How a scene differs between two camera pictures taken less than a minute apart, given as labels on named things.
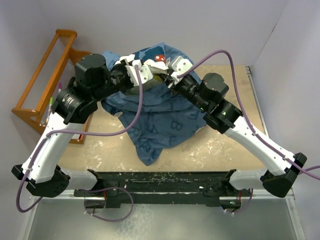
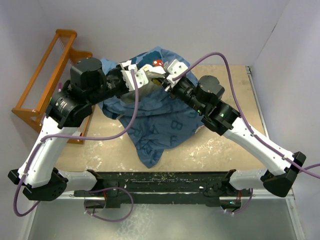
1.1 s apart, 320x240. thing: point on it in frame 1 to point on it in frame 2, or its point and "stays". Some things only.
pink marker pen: (60, 87) stays
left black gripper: (122, 68) stays
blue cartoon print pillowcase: (167, 116) stays
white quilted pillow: (158, 69) to (152, 87)
